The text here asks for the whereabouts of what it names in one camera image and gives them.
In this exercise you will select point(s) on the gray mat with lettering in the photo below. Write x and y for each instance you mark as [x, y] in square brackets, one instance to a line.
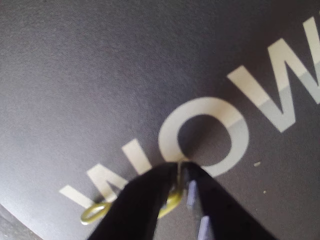
[100, 75]

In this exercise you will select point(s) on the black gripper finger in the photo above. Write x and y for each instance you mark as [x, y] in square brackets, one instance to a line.
[220, 212]
[135, 200]

